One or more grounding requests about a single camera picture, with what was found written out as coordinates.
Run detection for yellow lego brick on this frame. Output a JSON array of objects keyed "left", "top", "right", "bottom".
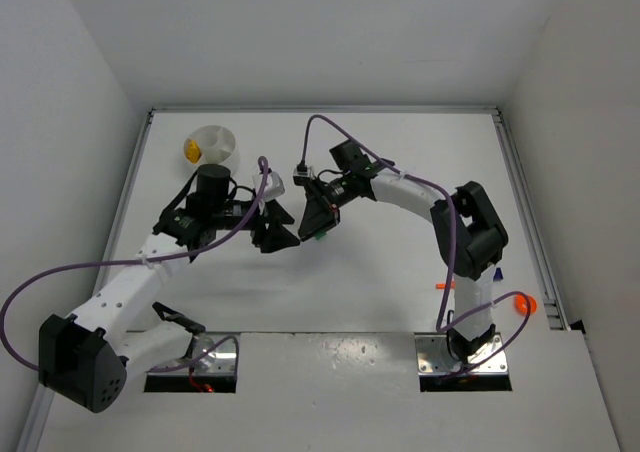
[{"left": 184, "top": 139, "right": 202, "bottom": 164}]

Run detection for orange round lego piece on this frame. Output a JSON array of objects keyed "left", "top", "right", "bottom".
[{"left": 513, "top": 294, "right": 538, "bottom": 316}]

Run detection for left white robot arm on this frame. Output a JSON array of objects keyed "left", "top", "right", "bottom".
[{"left": 38, "top": 158, "right": 300, "bottom": 413}]

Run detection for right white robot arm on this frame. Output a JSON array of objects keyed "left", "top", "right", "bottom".
[{"left": 293, "top": 140, "right": 508, "bottom": 365}]

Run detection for white divided round container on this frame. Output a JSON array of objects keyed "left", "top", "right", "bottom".
[{"left": 182, "top": 125, "right": 240, "bottom": 175}]

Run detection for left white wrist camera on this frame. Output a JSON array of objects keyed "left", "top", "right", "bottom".
[{"left": 252, "top": 171, "right": 285, "bottom": 203}]

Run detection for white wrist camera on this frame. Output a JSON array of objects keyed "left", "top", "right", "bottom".
[
  {"left": 252, "top": 171, "right": 285, "bottom": 203},
  {"left": 293, "top": 163, "right": 314, "bottom": 185}
]

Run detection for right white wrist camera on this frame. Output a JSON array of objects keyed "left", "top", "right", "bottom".
[{"left": 293, "top": 163, "right": 314, "bottom": 185}]

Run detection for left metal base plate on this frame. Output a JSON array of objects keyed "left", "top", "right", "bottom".
[{"left": 148, "top": 333, "right": 240, "bottom": 378}]

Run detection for metal base plate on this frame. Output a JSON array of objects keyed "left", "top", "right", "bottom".
[
  {"left": 148, "top": 333, "right": 240, "bottom": 378},
  {"left": 415, "top": 333, "right": 509, "bottom": 377}
]

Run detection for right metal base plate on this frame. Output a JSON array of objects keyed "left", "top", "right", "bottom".
[{"left": 415, "top": 333, "right": 509, "bottom": 377}]

